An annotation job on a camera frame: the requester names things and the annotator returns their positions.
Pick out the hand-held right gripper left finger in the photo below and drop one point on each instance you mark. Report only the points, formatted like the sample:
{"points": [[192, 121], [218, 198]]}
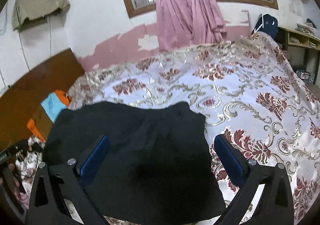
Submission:
{"points": [[96, 157]]}

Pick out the orange cloth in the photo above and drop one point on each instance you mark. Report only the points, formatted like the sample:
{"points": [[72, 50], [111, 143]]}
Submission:
{"points": [[62, 97]]}

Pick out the black padded jacket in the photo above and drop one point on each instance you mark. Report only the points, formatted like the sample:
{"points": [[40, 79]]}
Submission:
{"points": [[150, 152]]}

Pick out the dark blue backpack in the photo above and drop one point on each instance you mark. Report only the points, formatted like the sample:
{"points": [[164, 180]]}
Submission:
{"points": [[267, 26]]}

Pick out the stack of books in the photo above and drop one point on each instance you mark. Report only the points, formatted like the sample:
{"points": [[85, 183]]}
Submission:
{"points": [[306, 29]]}

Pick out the light blue cloth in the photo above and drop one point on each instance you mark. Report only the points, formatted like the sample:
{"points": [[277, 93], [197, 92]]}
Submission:
{"points": [[53, 109]]}

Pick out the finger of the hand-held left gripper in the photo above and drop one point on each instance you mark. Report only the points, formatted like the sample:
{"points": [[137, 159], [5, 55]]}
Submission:
{"points": [[28, 145]]}

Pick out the floral bedspread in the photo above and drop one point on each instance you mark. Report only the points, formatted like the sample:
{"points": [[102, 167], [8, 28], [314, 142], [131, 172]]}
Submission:
{"points": [[250, 90]]}

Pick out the wooden desk with shelves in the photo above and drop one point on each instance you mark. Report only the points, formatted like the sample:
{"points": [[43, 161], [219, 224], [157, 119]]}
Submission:
{"points": [[300, 40]]}

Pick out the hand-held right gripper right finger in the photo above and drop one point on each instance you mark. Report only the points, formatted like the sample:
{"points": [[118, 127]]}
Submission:
{"points": [[230, 160]]}

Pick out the person's left hand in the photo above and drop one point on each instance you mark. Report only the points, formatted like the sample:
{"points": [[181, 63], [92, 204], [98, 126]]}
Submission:
{"points": [[15, 177]]}

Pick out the air conditioner with beige cover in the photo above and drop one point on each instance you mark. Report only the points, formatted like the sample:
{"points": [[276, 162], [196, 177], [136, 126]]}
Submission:
{"points": [[40, 5]]}

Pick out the pink curtain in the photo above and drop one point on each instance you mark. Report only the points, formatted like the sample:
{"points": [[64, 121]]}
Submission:
{"points": [[172, 15], [207, 12]]}

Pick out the brown wooden headboard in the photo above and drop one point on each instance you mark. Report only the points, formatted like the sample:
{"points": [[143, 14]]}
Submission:
{"points": [[30, 90]]}

